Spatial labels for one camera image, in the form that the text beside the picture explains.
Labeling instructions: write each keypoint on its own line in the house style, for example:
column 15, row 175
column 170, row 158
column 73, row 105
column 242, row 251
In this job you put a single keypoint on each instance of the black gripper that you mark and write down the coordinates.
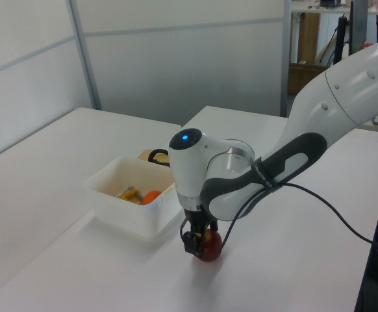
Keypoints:
column 197, row 219

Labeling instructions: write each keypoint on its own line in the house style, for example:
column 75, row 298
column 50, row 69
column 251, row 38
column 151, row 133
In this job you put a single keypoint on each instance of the red yellow toy apple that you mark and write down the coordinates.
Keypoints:
column 213, row 247

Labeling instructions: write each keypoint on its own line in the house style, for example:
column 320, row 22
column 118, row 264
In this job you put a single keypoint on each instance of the orange toy mandarin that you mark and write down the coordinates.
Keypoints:
column 151, row 197

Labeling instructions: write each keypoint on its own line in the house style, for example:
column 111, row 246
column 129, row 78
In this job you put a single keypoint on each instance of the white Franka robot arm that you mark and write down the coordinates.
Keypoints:
column 354, row 84

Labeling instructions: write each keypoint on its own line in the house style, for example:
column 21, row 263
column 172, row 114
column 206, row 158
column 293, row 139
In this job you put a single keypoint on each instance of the white plastic container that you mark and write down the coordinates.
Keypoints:
column 127, row 217

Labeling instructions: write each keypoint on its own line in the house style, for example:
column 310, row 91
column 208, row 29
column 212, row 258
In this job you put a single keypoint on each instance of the tan plastic container lid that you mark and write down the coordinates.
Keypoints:
column 143, row 154

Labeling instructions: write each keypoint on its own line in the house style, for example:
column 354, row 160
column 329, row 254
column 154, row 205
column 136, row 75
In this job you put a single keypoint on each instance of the large yellow C-clamp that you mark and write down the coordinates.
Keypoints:
column 129, row 195

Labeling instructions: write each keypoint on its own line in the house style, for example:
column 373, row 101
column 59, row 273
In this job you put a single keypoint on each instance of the wooden panel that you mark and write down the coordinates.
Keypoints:
column 307, row 37

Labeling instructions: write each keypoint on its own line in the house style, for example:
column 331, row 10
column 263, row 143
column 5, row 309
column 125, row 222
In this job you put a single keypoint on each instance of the grey partition post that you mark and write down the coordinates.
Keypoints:
column 286, row 58
column 85, row 55

